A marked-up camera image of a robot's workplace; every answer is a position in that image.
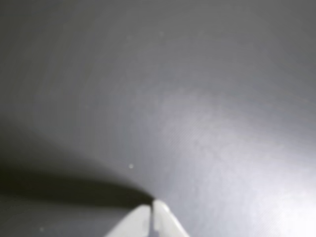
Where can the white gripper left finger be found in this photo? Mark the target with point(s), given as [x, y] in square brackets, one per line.
[135, 224]

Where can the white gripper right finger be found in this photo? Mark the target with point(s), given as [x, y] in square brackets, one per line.
[168, 222]

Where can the dark grey table mat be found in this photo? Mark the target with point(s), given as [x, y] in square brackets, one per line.
[172, 98]

